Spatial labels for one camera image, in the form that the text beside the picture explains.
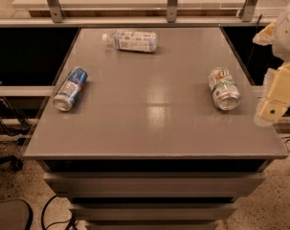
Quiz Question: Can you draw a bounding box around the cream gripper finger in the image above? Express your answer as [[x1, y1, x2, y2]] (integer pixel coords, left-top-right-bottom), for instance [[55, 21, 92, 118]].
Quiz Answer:
[[253, 21, 276, 46], [254, 61, 290, 127]]

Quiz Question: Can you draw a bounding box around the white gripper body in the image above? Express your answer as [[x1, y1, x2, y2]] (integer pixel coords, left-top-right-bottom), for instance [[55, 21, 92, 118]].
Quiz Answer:
[[273, 3, 290, 61]]

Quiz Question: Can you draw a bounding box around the green white 7up can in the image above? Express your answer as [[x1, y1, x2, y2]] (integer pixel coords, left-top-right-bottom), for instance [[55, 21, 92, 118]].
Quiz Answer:
[[209, 67, 240, 111]]

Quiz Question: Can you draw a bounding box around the blue Pepsi can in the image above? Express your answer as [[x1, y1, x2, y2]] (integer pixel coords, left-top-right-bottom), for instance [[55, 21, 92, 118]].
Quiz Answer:
[[53, 67, 88, 111]]

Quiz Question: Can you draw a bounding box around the clear plastic water bottle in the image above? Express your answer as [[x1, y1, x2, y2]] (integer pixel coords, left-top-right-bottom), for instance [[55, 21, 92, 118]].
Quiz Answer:
[[102, 30, 157, 53]]

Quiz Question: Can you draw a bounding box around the grey drawer cabinet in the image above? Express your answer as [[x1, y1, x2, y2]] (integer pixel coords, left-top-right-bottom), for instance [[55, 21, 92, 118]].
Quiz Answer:
[[25, 28, 287, 230]]

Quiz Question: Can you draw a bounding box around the black office chair base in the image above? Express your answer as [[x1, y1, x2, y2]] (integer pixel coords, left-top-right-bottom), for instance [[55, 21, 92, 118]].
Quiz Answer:
[[0, 155, 23, 172]]

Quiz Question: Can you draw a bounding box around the grey chair seat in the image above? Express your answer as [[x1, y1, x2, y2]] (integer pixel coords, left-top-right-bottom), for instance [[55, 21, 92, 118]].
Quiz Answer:
[[0, 199, 33, 230]]

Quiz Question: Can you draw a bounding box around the right metal bracket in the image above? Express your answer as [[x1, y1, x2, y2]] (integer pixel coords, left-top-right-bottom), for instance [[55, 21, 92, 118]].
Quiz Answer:
[[239, 0, 258, 22]]

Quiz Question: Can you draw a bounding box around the metal bracket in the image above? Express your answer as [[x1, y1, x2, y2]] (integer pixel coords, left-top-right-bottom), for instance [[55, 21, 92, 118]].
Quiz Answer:
[[46, 0, 64, 23], [239, 0, 258, 22], [167, 0, 178, 23]]

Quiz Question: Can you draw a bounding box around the middle metal bracket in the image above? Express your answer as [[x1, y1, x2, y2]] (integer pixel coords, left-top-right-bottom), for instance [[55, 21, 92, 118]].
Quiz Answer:
[[167, 0, 178, 23]]

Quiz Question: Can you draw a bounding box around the left metal bracket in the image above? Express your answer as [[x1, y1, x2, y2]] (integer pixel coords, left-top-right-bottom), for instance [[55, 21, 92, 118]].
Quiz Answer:
[[46, 0, 64, 23]]

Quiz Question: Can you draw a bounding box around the black floor cable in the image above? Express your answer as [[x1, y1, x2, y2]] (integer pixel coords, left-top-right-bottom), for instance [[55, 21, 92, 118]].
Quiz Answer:
[[40, 195, 78, 230]]

